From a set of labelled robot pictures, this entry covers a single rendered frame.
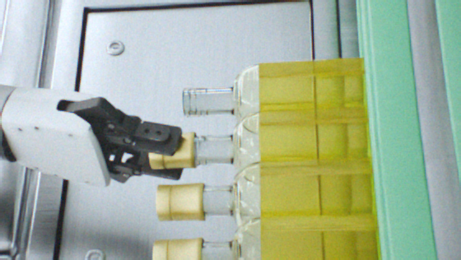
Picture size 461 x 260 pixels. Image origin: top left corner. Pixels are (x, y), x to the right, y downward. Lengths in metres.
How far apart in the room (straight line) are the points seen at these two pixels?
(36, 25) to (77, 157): 0.34
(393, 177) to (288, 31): 0.46
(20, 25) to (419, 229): 0.67
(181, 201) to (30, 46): 0.41
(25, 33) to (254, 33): 0.28
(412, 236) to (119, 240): 0.41
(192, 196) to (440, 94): 0.24
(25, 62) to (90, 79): 0.09
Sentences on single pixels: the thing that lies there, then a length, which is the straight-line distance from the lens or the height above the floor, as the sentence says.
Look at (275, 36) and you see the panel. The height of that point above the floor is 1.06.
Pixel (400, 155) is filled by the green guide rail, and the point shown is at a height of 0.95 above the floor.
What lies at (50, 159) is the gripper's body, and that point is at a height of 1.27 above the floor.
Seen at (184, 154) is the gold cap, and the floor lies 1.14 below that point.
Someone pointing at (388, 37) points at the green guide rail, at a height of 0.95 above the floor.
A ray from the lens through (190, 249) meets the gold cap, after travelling 0.96.
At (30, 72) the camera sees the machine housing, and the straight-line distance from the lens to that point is 1.30.
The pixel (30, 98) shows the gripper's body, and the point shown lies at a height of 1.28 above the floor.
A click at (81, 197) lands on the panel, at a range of 1.18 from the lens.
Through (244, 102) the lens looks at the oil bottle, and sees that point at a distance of 1.03.
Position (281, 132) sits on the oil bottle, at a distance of 1.01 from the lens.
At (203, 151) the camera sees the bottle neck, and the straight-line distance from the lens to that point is 1.02.
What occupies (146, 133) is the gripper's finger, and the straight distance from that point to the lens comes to 1.02.
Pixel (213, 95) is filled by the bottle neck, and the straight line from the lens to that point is 1.06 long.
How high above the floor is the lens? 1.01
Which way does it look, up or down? 7 degrees up
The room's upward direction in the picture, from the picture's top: 92 degrees counter-clockwise
